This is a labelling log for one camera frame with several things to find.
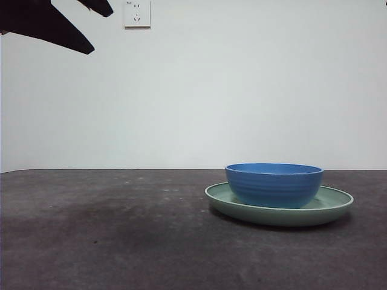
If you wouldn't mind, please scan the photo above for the blue bowl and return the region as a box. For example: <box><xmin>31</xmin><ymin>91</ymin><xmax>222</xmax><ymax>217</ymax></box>
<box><xmin>224</xmin><ymin>163</ymin><xmax>324</xmax><ymax>209</ymax></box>

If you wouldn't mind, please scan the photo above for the green plate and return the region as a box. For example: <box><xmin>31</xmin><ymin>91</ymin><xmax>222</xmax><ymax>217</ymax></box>
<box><xmin>204</xmin><ymin>182</ymin><xmax>354</xmax><ymax>227</ymax></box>

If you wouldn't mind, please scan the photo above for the white wall power outlet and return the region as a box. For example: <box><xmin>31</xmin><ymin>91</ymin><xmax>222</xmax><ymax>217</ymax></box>
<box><xmin>123</xmin><ymin>0</ymin><xmax>151</xmax><ymax>30</ymax></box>

